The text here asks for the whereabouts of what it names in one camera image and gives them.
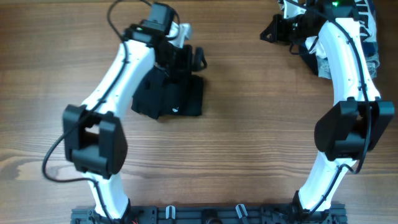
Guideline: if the black t-shirt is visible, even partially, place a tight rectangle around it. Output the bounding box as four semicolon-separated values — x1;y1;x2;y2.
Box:
131;67;205;119

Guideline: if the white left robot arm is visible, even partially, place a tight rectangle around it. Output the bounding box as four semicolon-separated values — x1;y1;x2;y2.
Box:
63;2;207;223

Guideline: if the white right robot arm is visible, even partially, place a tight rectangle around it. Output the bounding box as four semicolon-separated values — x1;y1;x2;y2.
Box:
260;0;395;223

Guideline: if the navy blue folded garment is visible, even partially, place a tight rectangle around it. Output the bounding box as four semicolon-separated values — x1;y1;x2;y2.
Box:
298;42;379;76

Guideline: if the white printed folded shirt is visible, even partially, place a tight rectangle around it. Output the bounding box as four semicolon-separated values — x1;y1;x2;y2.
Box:
303;0;377;58

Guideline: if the grey folded garment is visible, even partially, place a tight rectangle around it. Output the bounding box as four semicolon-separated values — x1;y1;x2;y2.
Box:
316;53;380;79

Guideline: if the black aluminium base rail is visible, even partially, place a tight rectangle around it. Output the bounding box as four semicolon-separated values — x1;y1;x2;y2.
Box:
70;204;348;224

